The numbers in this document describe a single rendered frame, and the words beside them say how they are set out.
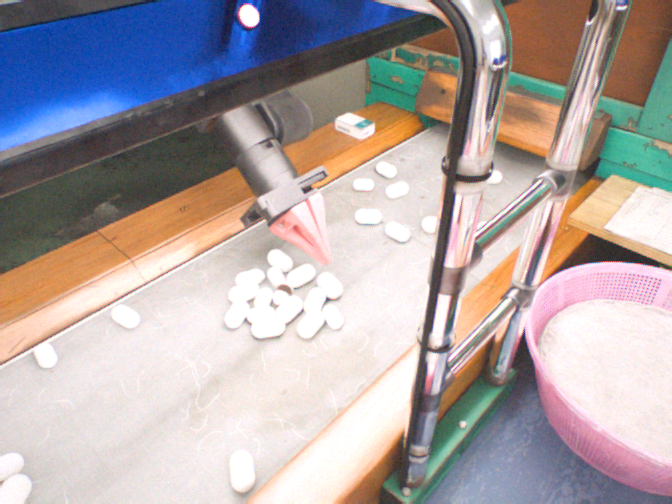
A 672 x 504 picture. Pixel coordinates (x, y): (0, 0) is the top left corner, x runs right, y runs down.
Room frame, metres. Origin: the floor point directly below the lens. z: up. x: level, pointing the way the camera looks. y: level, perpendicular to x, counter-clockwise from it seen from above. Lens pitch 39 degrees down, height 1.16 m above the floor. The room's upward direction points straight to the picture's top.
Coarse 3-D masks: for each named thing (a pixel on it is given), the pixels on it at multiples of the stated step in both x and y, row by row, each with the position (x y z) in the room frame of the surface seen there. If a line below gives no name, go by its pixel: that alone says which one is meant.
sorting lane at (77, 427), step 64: (320, 192) 0.67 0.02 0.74; (384, 192) 0.67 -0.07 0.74; (512, 192) 0.67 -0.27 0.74; (256, 256) 0.52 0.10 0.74; (384, 256) 0.52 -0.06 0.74; (192, 320) 0.40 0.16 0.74; (384, 320) 0.40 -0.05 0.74; (0, 384) 0.32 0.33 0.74; (64, 384) 0.32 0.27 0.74; (128, 384) 0.32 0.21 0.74; (192, 384) 0.32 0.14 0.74; (256, 384) 0.32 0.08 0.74; (320, 384) 0.32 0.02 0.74; (0, 448) 0.25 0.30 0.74; (64, 448) 0.25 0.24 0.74; (128, 448) 0.25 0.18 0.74; (192, 448) 0.25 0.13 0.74; (256, 448) 0.25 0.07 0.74
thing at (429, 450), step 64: (384, 0) 0.27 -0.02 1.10; (448, 0) 0.24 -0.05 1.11; (576, 64) 0.34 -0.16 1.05; (576, 128) 0.33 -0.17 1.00; (448, 192) 0.22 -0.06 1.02; (448, 256) 0.22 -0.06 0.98; (448, 320) 0.22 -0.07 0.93; (512, 320) 0.34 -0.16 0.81; (448, 384) 0.24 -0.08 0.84; (512, 384) 0.35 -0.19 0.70; (448, 448) 0.26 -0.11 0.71
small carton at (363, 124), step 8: (336, 120) 0.83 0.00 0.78; (344, 120) 0.83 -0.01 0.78; (352, 120) 0.83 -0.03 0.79; (360, 120) 0.83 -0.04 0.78; (368, 120) 0.83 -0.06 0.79; (336, 128) 0.83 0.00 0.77; (344, 128) 0.82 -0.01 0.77; (352, 128) 0.81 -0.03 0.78; (360, 128) 0.80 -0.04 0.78; (368, 128) 0.81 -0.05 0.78; (360, 136) 0.80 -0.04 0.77
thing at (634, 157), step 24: (384, 72) 0.97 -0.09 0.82; (408, 72) 0.93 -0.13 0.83; (384, 96) 0.97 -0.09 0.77; (408, 96) 0.93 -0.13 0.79; (432, 120) 0.90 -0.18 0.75; (504, 144) 0.83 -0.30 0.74; (624, 144) 0.67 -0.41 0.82; (648, 144) 0.65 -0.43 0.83; (600, 168) 0.68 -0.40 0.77; (624, 168) 0.66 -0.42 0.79; (648, 168) 0.64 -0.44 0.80
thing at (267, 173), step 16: (272, 144) 0.53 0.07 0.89; (240, 160) 0.52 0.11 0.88; (256, 160) 0.51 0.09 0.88; (272, 160) 0.51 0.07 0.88; (288, 160) 0.53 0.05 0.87; (256, 176) 0.50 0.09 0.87; (272, 176) 0.50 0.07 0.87; (288, 176) 0.51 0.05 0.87; (304, 176) 0.51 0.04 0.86; (320, 176) 0.53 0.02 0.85; (256, 192) 0.50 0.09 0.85; (272, 192) 0.48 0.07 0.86; (256, 208) 0.47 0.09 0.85
